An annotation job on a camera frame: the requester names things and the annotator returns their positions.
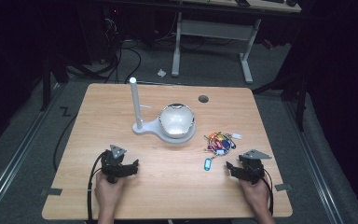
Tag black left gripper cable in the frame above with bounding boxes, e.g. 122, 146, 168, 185
86, 151, 106, 224

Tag white stand with post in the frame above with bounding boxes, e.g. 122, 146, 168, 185
129, 77, 198, 145

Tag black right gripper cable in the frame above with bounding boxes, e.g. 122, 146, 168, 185
259, 169, 275, 217

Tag silver metal bowl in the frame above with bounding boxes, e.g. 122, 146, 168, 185
158, 103, 196, 140

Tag black floor cable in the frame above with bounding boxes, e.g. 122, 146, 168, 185
52, 112, 79, 173

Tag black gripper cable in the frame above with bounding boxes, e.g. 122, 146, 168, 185
86, 151, 106, 224
259, 169, 275, 217

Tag white-framed desk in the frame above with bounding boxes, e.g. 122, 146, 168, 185
171, 0, 302, 85

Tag pile of colourful key tags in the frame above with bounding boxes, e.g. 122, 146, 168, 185
203, 131, 237, 156

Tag black metal stand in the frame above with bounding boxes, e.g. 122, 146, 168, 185
39, 46, 71, 112
251, 62, 311, 133

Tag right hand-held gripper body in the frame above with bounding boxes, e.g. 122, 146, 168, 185
236, 148, 273, 185

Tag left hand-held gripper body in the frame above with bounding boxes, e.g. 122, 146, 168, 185
100, 144, 131, 185

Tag person's left hand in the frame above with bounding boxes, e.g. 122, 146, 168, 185
94, 171, 129, 217

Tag person's right hand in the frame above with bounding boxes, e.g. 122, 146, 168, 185
238, 175, 271, 217

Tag grey tape strip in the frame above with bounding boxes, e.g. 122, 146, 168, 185
40, 188, 63, 197
274, 183, 293, 192

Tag bundle of black cables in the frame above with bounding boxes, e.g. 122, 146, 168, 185
99, 8, 181, 84

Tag teal key tag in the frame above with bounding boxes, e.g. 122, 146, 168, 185
203, 157, 214, 172

